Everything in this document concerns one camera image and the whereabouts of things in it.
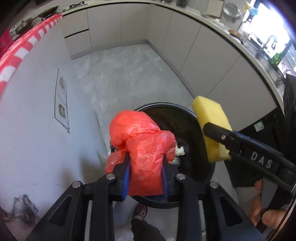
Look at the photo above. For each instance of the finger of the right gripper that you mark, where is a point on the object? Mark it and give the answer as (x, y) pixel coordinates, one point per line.
(231, 140)

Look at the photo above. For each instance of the white cutting board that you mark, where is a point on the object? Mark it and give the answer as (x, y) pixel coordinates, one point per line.
(214, 8)

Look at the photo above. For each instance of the white tissue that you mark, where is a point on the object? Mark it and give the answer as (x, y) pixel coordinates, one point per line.
(179, 151)

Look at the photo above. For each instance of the kitchen counter with cabinets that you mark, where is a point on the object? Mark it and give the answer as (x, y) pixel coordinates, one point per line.
(207, 59)

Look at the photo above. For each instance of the black trash bin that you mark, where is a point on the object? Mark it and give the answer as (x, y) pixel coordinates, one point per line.
(191, 157)

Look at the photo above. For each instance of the red thermos flask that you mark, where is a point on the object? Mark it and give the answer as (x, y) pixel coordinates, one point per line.
(5, 40)

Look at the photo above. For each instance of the gas stove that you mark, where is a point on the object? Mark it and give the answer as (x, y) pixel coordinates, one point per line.
(75, 5)

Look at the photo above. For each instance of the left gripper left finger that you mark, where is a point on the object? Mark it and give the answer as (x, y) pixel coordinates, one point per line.
(66, 219)

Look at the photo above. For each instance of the person's right hand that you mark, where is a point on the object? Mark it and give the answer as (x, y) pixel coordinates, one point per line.
(270, 218)

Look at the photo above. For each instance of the red checkered tablecloth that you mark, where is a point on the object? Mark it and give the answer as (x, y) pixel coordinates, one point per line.
(19, 50)

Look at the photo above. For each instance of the metal strainer plate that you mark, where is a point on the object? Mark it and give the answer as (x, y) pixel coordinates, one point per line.
(231, 10)

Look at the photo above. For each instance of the black cooking pot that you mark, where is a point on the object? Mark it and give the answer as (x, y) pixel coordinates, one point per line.
(24, 26)

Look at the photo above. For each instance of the orange plastic bag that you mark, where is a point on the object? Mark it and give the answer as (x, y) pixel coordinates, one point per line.
(134, 132)

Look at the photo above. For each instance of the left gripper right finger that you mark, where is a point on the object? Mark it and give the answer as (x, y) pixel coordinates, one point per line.
(224, 219)

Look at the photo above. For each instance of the yellow sponge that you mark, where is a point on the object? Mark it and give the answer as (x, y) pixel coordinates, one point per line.
(209, 111)

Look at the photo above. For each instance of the person's right shoe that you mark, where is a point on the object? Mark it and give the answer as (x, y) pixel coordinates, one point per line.
(140, 212)

